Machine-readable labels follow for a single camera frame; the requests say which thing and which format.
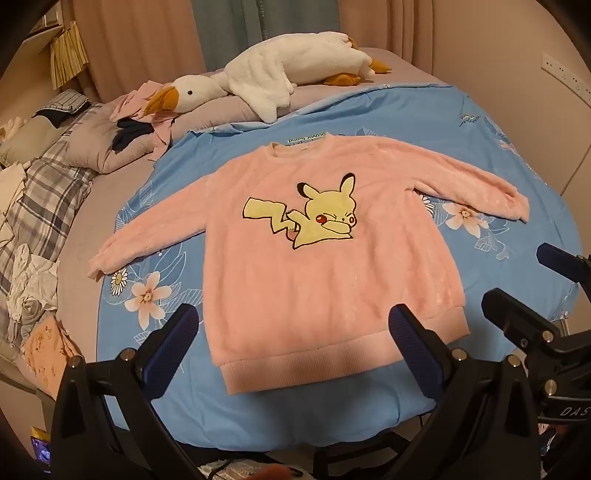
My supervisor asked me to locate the yellow blue packet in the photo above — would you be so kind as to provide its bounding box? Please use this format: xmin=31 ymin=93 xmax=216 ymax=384
xmin=30 ymin=427 xmax=54 ymax=474

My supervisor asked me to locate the white clothes pile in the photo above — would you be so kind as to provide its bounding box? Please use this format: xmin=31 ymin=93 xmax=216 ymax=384
xmin=7 ymin=244 xmax=61 ymax=324

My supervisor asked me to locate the grey quilt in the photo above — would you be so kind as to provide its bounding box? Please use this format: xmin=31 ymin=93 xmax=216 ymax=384
xmin=65 ymin=104 xmax=160 ymax=174

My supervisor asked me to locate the white goose plush toy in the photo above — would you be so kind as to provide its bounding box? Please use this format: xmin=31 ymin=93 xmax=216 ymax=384
xmin=143 ymin=31 xmax=392 ymax=124

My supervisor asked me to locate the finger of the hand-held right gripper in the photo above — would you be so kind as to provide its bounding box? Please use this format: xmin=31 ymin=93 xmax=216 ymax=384
xmin=481 ymin=288 xmax=573 ymax=370
xmin=537 ymin=242 xmax=591 ymax=284

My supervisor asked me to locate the pink crumpled cloth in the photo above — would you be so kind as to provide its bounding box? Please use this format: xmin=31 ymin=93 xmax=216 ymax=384
xmin=110 ymin=80 xmax=181 ymax=160

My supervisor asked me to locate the orange printed cloth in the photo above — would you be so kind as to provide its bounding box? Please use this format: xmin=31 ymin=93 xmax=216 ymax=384
xmin=23 ymin=318 xmax=81 ymax=384

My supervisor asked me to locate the yellow striped hanging cloth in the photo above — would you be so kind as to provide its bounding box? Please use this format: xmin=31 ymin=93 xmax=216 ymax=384
xmin=50 ymin=22 xmax=89 ymax=90

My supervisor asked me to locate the plaid quilt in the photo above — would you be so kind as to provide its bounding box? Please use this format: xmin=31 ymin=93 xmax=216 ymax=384
xmin=0 ymin=104 xmax=105 ymax=296

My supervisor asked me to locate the plaid folded cloth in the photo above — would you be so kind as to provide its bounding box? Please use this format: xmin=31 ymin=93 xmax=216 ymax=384
xmin=36 ymin=89 xmax=93 ymax=127

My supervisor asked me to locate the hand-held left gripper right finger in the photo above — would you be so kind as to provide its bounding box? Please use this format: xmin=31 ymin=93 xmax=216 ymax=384
xmin=383 ymin=304 xmax=542 ymax=480

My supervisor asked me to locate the blue floral blanket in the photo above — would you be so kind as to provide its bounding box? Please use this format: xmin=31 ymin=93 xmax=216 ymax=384
xmin=95 ymin=82 xmax=585 ymax=446

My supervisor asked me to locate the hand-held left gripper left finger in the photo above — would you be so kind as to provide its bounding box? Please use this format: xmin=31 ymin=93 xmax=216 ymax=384
xmin=51 ymin=304 xmax=218 ymax=480

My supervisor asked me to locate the dark navy cloth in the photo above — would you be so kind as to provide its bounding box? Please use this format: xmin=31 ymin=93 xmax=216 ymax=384
xmin=113 ymin=117 xmax=155 ymax=155

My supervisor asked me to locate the teal curtain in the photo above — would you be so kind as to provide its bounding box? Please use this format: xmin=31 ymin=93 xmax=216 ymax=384
xmin=191 ymin=0 xmax=287 ymax=70

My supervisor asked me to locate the white wall power strip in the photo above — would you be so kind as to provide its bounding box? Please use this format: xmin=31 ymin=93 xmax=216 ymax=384
xmin=541 ymin=53 xmax=591 ymax=104

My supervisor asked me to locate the pink curtain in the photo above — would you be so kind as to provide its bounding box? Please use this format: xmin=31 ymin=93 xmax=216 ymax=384
xmin=74 ymin=0 xmax=439 ymax=93

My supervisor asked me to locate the pink fleece cartoon sweater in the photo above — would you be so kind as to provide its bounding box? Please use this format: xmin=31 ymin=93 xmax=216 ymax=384
xmin=89 ymin=137 xmax=530 ymax=397

